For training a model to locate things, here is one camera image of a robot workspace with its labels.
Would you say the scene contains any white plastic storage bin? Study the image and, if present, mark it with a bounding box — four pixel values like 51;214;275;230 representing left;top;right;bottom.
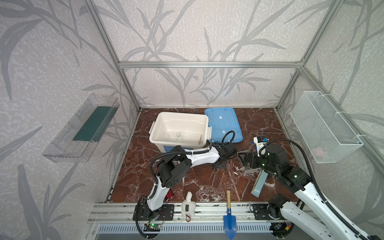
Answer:
149;112;212;153

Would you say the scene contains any green circuit board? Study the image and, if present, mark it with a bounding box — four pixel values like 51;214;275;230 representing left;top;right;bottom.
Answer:
143;224;162;232

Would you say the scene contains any teal grey rectangular box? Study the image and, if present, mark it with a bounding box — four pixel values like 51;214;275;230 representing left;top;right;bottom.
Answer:
251;171;269;198

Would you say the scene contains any blue plastic bin lid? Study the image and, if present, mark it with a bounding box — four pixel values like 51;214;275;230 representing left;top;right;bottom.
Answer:
205;108;243;143

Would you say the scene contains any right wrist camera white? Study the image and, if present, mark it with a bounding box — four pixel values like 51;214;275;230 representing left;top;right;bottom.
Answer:
254;136;268;157

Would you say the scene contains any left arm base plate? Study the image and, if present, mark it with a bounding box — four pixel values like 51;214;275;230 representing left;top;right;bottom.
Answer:
133;203;175;221

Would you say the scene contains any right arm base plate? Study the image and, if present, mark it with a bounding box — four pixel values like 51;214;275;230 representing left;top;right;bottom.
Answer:
250;203;281;220

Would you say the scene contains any white wire mesh basket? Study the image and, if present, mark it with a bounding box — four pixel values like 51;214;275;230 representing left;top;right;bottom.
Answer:
290;91;364;164

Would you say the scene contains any clear acrylic test tube rack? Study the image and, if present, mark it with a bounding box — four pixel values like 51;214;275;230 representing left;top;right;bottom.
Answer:
239;168;261;176

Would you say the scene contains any white plastic figurine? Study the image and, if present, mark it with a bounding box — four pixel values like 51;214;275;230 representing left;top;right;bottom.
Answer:
181;192;196;217

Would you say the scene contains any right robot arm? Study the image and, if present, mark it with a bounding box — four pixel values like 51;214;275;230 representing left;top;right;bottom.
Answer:
238;141;379;240

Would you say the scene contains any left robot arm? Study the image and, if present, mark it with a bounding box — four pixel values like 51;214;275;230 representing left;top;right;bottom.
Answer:
145;131;237;212

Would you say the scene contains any aluminium front rail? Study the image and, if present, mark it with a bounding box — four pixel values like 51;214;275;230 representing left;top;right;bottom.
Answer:
86;202;341;225

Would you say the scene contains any blue garden trowel wooden handle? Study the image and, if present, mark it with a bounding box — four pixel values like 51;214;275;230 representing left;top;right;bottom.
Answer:
223;190;237;240

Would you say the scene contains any red spray bottle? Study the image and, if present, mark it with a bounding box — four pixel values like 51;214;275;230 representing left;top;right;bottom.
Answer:
166;189;174;202

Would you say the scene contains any clear wall shelf green liner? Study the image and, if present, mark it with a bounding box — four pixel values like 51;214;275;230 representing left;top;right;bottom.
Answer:
43;94;120;163

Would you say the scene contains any small clear glass beaker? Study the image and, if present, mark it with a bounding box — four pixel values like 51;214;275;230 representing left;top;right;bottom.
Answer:
176;132;183;142

